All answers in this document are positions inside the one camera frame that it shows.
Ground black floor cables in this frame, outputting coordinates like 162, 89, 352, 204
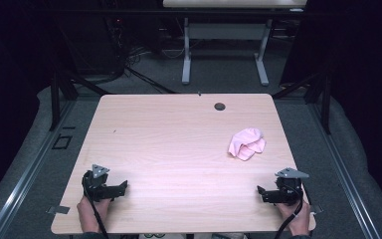
105, 46, 180, 95

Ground person's left hand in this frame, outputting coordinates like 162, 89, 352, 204
77, 195, 112, 234

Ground person's right hand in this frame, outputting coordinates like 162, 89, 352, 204
275, 199, 312, 237

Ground black metal stand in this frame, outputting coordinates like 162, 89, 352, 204
49, 70, 113, 131
273, 71, 332, 135

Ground white desk with grey legs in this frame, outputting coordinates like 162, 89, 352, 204
162, 0, 308, 87

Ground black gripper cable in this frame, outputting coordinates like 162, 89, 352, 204
273, 185, 304, 239
83, 177, 110, 239

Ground aluminium floor rail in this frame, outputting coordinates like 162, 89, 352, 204
0, 99, 77, 239
307, 103, 382, 239

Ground black horizontal frame bar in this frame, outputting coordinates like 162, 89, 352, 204
51, 8, 329, 18

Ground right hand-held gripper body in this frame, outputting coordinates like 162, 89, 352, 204
267, 167, 310, 205

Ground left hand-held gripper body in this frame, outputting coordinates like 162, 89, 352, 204
82, 163, 114, 202

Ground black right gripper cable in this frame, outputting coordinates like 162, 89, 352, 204
273, 185, 304, 239

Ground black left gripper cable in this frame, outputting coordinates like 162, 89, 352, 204
83, 177, 110, 239

